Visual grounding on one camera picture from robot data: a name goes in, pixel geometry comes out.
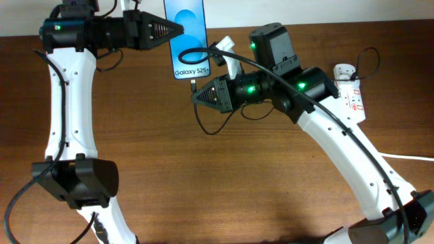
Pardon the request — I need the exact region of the blue Galaxy smartphone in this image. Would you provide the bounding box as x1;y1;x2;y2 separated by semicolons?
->
163;0;211;79

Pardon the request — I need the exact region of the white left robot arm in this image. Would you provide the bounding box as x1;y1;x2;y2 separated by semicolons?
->
32;1;184;243

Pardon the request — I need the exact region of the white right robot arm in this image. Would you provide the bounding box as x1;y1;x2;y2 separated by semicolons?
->
191;22;433;243

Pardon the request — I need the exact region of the white charger adapter plug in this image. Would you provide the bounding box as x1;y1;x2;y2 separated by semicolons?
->
333;64;355;82

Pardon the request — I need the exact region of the white power strip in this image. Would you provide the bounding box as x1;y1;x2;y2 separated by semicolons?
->
334;79;366;123

